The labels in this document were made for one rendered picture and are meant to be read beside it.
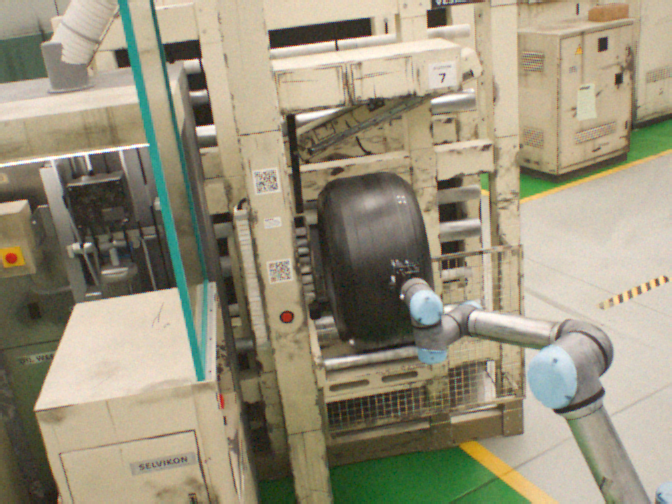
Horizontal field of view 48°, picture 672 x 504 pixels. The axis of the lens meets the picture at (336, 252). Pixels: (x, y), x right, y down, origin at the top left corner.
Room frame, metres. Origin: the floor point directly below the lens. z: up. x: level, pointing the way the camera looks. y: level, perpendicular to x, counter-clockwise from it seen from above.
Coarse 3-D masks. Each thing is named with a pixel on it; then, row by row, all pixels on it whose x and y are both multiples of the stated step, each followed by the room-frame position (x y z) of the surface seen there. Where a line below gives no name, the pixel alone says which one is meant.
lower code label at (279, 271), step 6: (288, 258) 2.15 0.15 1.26; (270, 264) 2.14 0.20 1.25; (276, 264) 2.14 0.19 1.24; (282, 264) 2.14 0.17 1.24; (288, 264) 2.15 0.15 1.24; (270, 270) 2.14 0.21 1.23; (276, 270) 2.14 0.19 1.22; (282, 270) 2.14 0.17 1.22; (288, 270) 2.15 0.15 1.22; (270, 276) 2.14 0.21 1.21; (276, 276) 2.14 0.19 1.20; (282, 276) 2.14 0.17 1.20; (288, 276) 2.15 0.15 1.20; (270, 282) 2.14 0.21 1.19; (276, 282) 2.14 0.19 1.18
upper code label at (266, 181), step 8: (272, 168) 2.15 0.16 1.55; (256, 176) 2.14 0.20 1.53; (264, 176) 2.14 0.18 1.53; (272, 176) 2.15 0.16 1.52; (256, 184) 2.14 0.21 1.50; (264, 184) 2.14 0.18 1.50; (272, 184) 2.15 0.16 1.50; (256, 192) 2.14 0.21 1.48; (264, 192) 2.14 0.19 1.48; (272, 192) 2.15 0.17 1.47
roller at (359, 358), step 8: (400, 344) 2.13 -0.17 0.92; (408, 344) 2.12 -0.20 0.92; (360, 352) 2.11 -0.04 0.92; (368, 352) 2.11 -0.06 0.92; (376, 352) 2.10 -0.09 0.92; (384, 352) 2.10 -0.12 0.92; (392, 352) 2.10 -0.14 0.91; (400, 352) 2.10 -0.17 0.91; (408, 352) 2.10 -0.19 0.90; (416, 352) 2.11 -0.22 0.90; (328, 360) 2.09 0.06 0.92; (336, 360) 2.09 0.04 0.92; (344, 360) 2.09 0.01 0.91; (352, 360) 2.09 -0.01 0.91; (360, 360) 2.09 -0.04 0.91; (368, 360) 2.09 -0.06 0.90; (376, 360) 2.09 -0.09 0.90; (384, 360) 2.10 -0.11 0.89; (328, 368) 2.08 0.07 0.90; (336, 368) 2.08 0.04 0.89
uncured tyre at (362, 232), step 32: (320, 192) 2.30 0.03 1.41; (352, 192) 2.17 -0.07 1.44; (384, 192) 2.16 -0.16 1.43; (320, 224) 2.42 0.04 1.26; (352, 224) 2.06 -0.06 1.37; (384, 224) 2.06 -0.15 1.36; (416, 224) 2.07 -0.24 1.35; (352, 256) 2.01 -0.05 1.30; (384, 256) 2.01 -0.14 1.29; (416, 256) 2.01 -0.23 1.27; (352, 288) 1.98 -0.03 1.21; (384, 288) 1.98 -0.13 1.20; (352, 320) 1.99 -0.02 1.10; (384, 320) 1.99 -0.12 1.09
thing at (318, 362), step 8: (312, 320) 2.32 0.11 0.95; (312, 328) 2.26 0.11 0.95; (312, 336) 2.20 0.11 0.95; (312, 344) 2.15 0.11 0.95; (312, 352) 2.10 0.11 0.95; (320, 352) 2.09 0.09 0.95; (320, 360) 2.05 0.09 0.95; (320, 368) 2.04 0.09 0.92; (320, 376) 2.04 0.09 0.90; (320, 384) 2.04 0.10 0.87
